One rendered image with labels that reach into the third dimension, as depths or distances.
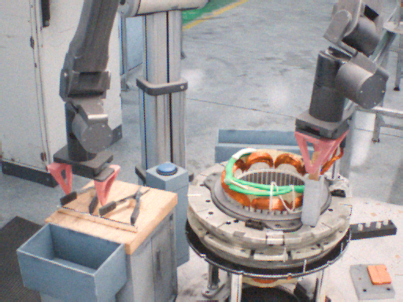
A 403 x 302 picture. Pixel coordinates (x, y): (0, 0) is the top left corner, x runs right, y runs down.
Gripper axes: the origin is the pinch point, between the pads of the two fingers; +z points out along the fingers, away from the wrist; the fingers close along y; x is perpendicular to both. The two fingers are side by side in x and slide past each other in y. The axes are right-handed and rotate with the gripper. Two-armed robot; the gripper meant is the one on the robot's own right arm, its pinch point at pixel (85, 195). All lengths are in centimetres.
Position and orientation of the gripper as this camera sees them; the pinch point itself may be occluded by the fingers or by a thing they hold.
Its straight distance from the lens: 116.4
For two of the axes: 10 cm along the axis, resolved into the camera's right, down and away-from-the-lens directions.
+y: 9.2, 2.2, -3.2
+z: -0.4, 8.7, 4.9
